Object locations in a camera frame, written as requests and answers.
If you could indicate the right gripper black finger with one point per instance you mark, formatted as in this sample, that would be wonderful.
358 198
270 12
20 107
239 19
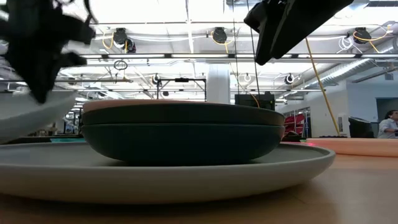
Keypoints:
267 28
304 21

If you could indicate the black metal frame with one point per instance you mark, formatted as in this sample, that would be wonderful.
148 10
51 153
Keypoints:
182 80

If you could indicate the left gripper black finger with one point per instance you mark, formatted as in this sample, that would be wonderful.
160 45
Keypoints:
38 84

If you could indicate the black table edge rail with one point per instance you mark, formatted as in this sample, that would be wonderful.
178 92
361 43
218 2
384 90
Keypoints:
31 140

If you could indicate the black rounded small object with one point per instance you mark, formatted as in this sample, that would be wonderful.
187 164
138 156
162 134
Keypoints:
292 136

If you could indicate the dark teal plastic plate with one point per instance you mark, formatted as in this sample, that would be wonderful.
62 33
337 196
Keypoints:
183 143

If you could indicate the person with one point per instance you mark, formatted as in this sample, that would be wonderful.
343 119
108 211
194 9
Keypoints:
388 126

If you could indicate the large grey plastic plate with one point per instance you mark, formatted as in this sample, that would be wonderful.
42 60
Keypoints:
280 174

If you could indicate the white round pillar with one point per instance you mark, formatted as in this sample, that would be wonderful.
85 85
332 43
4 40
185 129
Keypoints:
218 84

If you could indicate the black round air purifier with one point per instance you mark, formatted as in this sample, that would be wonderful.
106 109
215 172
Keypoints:
360 128

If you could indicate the white plastic plate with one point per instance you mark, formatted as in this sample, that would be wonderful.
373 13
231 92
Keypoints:
28 116

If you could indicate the red rack items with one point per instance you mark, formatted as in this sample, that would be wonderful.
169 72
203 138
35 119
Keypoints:
295 122

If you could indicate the black monitor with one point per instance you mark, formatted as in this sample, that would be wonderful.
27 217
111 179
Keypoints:
255 102

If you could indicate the large pink plastic plate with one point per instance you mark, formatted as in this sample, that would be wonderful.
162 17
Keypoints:
360 147

